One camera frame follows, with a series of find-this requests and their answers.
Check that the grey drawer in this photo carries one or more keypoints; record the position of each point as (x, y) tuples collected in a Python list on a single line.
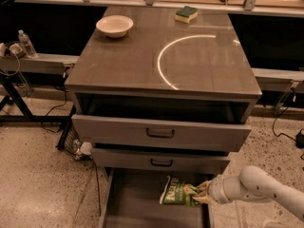
[(165, 134), (159, 161), (132, 200)]

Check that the black power adapter with cable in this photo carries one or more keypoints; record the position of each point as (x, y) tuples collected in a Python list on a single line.
[(299, 137)]

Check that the grey bottom drawer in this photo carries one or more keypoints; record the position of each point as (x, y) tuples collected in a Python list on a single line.
[(132, 200)]

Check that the grey drawer cabinet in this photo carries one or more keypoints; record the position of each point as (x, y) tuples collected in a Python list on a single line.
[(165, 70)]

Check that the clear plastic water bottle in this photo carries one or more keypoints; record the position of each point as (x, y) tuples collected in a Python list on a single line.
[(27, 44)]

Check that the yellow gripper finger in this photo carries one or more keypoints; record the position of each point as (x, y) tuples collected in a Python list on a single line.
[(202, 200), (204, 185)]

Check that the green jalapeno chip bag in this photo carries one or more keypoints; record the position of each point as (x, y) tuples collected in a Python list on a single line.
[(178, 192)]

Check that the grey top drawer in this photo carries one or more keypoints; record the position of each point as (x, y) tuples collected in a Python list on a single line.
[(165, 134)]

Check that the yellow green sponge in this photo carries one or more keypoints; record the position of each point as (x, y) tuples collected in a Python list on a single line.
[(186, 14)]

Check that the grey middle drawer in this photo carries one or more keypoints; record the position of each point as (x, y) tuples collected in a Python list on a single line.
[(159, 161)]

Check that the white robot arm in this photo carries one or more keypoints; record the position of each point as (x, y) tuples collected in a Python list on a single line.
[(252, 184)]

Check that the white ceramic bowl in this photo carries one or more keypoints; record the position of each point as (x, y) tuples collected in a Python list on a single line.
[(114, 26)]

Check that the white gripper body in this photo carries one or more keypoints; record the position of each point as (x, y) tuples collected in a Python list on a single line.
[(216, 189)]

